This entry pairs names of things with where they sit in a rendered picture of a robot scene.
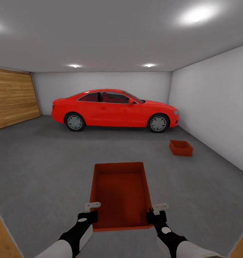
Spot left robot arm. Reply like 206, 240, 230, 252
34, 202, 101, 258

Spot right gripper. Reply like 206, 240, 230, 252
146, 210, 167, 226

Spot storage box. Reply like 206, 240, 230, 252
90, 162, 154, 232
169, 140, 193, 157

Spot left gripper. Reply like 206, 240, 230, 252
78, 211, 98, 223

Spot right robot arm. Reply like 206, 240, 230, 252
146, 203, 225, 258

